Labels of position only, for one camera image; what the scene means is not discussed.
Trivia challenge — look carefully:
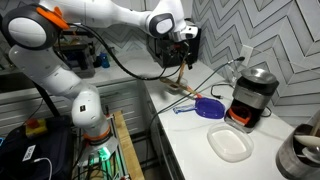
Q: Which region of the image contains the wooden utensil stick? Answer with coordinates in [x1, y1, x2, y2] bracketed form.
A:
[311, 118, 320, 138]

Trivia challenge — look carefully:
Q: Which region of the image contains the thin white cable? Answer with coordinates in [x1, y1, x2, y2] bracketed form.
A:
[33, 157, 54, 180]

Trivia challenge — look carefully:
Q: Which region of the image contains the white drawer cabinet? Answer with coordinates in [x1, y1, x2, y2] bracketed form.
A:
[0, 77, 152, 138]

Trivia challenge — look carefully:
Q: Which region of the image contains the white paper tag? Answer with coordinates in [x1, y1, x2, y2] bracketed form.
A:
[22, 144, 37, 163]

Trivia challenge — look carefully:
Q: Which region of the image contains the steel utensil holder pot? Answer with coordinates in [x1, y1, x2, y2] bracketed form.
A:
[275, 109, 320, 180]

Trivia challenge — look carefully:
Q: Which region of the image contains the long wooden spoon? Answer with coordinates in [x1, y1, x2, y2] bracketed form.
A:
[159, 77, 203, 99]

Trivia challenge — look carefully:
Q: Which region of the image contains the black benchtop machine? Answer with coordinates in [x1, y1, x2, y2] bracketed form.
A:
[54, 31, 98, 80]

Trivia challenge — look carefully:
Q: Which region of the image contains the long black power cable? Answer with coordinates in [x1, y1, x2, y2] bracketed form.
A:
[144, 56, 246, 168]

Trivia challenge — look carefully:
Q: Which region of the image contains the aluminium robot stand frame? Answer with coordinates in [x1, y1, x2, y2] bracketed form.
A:
[73, 113, 132, 180]

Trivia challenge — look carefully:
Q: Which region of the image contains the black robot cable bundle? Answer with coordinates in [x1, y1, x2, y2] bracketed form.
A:
[66, 22, 194, 82]

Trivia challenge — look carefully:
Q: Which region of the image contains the black fabric bag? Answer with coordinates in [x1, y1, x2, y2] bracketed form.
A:
[0, 115, 76, 180]

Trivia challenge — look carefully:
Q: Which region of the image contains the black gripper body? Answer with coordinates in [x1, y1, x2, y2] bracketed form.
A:
[169, 39, 192, 60]

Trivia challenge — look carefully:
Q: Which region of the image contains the black microwave oven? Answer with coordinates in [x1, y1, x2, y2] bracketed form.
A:
[146, 28, 202, 70]

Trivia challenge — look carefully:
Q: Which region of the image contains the blue handled peeler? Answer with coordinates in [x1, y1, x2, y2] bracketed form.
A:
[172, 103, 198, 115]

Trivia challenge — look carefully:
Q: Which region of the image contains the blue plastic container lid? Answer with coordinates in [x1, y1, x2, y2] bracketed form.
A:
[194, 97, 227, 120]

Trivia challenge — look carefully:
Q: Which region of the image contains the black silver coffee maker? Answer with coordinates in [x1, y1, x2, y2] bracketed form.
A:
[223, 67, 280, 134]

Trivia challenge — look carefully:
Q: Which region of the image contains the red emergency stop button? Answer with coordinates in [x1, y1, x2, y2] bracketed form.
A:
[24, 118, 49, 139]

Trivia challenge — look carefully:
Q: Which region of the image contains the small clear plastic tub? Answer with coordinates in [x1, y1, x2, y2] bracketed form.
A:
[165, 77, 189, 95]

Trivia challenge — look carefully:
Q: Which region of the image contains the white counter cabinet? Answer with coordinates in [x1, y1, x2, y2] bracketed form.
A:
[143, 83, 185, 180]

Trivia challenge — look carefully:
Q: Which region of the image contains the black stand pole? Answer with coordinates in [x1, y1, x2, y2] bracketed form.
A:
[33, 82, 62, 118]

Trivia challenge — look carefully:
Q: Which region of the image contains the metal ladle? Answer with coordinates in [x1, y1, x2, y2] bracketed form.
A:
[301, 145, 320, 165]

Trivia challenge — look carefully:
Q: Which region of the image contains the clear plastic food container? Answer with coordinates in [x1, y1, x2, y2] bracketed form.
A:
[206, 123, 255, 164]

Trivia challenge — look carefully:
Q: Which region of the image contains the wooden plank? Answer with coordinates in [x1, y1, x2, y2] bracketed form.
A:
[112, 110, 146, 180]

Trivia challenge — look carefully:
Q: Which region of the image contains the blue bottle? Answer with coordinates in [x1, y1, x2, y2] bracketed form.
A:
[98, 51, 111, 70]

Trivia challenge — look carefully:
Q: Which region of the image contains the white wall outlet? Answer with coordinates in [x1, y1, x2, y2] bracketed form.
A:
[239, 44, 255, 68]

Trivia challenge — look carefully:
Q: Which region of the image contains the slotted wooden spatula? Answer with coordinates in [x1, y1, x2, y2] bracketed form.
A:
[175, 61, 187, 86]

